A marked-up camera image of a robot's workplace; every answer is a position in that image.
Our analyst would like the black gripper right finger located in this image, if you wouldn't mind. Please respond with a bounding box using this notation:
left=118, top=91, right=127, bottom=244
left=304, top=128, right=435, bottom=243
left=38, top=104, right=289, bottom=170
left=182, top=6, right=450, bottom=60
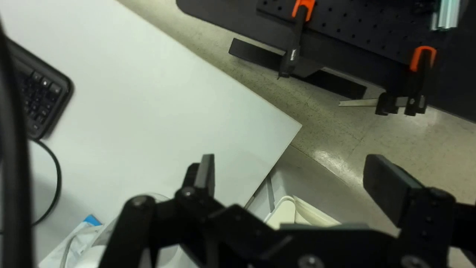
left=362, top=153, right=459, bottom=241

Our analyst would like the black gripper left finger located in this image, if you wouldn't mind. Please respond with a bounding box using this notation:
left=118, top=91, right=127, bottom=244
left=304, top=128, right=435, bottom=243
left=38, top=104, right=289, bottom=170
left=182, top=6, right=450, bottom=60
left=180, top=152, right=219, bottom=203

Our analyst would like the white electric kettle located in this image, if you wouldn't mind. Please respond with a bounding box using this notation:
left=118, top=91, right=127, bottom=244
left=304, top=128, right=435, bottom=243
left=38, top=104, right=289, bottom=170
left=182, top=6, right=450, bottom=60
left=82, top=191, right=188, bottom=268

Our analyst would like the blue and white packet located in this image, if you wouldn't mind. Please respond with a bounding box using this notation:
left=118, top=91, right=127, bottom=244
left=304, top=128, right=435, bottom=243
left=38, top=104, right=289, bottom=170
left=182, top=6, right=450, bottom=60
left=38, top=213, right=119, bottom=268

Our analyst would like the black perforated breadboard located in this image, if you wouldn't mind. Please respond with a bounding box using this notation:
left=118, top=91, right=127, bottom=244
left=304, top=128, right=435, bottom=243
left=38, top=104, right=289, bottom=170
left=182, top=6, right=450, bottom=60
left=176, top=0, right=476, bottom=124

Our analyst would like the black computer keyboard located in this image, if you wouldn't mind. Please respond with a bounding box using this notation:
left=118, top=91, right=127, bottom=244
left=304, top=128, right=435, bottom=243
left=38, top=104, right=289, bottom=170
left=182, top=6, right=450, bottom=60
left=8, top=40, right=76, bottom=142

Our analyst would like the aluminium extrusion profile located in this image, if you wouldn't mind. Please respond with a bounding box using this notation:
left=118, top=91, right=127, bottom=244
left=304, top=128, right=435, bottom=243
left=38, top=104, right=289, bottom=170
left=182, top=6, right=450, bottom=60
left=429, top=0, right=471, bottom=31

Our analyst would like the orange handled black bar clamp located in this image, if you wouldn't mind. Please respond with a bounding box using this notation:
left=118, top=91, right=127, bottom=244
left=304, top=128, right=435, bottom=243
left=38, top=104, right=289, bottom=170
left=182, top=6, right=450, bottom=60
left=228, top=0, right=369, bottom=100
left=338, top=45, right=439, bottom=119

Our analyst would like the thin black desk cable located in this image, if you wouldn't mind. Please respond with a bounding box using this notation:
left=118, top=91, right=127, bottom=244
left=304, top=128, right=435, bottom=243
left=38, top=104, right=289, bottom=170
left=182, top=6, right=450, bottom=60
left=29, top=139, right=64, bottom=228

